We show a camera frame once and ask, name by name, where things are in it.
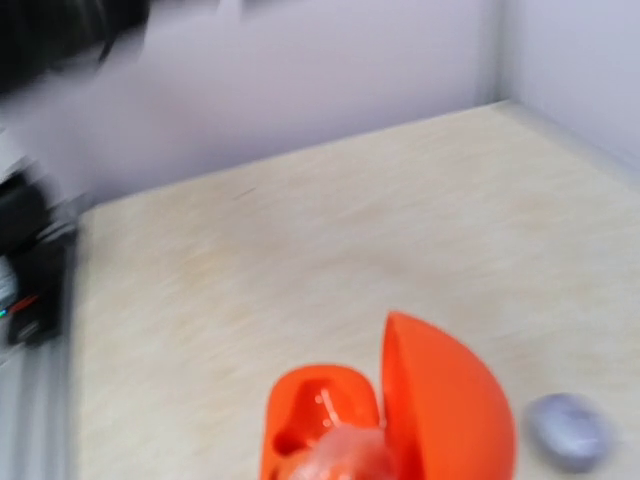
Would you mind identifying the red round charging case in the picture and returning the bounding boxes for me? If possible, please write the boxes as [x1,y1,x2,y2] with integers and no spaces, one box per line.
[260,312,517,480]

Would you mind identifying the purple earbud charging case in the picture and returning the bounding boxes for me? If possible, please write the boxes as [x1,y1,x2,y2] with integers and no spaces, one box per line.
[524,393,613,474]

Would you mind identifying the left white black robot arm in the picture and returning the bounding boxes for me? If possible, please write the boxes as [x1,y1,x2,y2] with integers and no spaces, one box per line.
[1,1,151,252]

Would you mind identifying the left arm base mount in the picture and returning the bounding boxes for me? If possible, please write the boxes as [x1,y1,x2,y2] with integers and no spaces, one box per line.
[6,240,69,347]

